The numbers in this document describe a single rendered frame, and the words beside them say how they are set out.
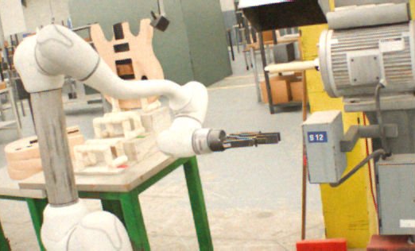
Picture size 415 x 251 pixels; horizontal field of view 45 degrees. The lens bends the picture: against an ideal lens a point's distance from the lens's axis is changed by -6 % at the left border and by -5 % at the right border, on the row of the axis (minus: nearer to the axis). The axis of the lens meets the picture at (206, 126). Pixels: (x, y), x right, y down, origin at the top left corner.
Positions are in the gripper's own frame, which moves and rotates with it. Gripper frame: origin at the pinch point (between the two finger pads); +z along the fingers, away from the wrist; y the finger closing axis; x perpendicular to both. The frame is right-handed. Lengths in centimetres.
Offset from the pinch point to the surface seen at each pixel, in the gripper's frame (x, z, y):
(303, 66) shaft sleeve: 18.1, 5.9, -30.3
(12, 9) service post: 70, -192, -85
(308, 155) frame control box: -5.3, 13.7, 3.1
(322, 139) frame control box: -0.3, 18.7, 3.3
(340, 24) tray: 32.2, 23.3, -24.4
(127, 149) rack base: -8, -73, -21
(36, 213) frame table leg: -29, -113, 4
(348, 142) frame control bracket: -3.9, 25.3, -3.9
